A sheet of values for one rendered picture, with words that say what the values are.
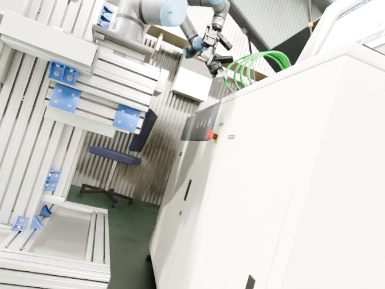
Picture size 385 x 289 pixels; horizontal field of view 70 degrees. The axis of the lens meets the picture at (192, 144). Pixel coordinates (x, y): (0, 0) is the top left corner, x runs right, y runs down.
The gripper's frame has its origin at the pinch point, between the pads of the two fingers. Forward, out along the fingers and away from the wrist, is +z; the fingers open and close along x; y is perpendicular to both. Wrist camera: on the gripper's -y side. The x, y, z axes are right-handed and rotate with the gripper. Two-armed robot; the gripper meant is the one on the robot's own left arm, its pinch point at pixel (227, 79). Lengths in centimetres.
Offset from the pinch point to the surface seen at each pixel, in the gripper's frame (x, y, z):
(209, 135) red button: 47, 22, 54
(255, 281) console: 79, 25, 104
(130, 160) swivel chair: -89, 110, -31
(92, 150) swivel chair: -75, 140, -53
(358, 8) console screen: 53, -46, 38
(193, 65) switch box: -125, 11, -133
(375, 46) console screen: 67, -32, 62
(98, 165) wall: -125, 166, -66
